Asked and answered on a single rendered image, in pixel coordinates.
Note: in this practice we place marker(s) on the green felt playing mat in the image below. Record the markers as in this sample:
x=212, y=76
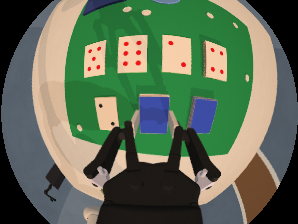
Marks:
x=186, y=18

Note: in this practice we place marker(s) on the beige card with black dots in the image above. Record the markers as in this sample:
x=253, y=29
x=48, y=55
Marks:
x=107, y=113

